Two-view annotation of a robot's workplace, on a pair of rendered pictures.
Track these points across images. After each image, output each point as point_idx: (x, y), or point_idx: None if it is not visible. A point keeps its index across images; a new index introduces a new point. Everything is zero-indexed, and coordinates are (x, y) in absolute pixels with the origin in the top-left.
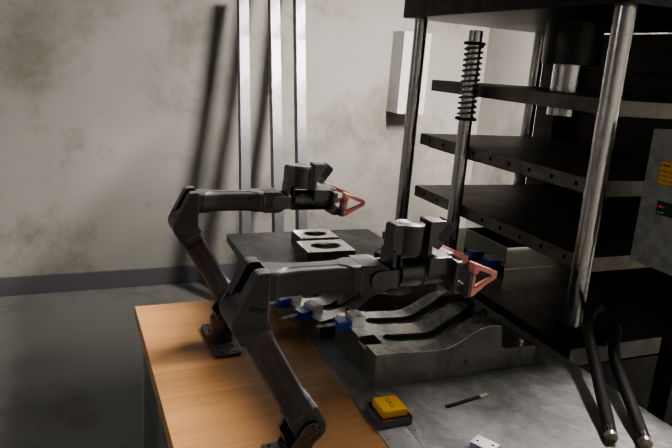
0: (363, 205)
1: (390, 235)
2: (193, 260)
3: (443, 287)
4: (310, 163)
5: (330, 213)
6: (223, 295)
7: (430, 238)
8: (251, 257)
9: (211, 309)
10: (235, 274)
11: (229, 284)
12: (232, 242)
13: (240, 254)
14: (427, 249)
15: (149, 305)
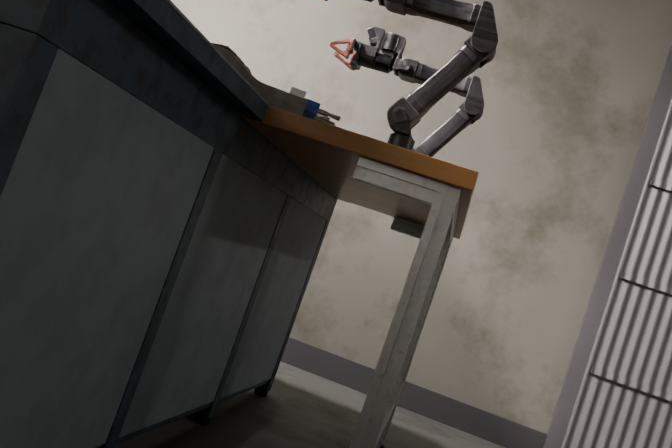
0: None
1: (404, 46)
2: (459, 82)
3: (358, 67)
4: None
5: None
6: (483, 100)
7: (382, 42)
8: (476, 76)
9: (410, 134)
10: (481, 87)
11: (482, 94)
12: None
13: (187, 27)
14: (380, 48)
15: (457, 165)
